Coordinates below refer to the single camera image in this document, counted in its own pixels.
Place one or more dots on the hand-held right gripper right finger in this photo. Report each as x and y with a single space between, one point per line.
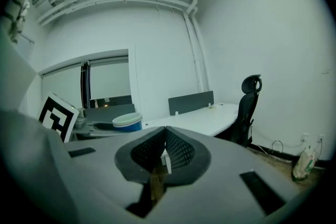
223 165

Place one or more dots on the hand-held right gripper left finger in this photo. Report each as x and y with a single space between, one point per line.
99 173

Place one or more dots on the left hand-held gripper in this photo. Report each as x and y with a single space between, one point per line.
56 115

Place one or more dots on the blue cup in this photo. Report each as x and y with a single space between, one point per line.
128 124

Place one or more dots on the grey desk divider panel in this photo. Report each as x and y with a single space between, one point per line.
110 112
190 102

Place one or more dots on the window with white blind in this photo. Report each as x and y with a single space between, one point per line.
110 78

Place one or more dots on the long white curved desk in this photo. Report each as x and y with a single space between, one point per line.
199 120

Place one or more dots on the black office chair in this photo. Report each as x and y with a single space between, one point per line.
245 110

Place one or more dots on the white plastic bag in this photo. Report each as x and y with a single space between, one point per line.
304 165

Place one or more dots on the person's striped shirt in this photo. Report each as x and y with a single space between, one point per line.
17 8

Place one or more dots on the white wall outlet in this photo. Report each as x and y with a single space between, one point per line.
305 137
321 137

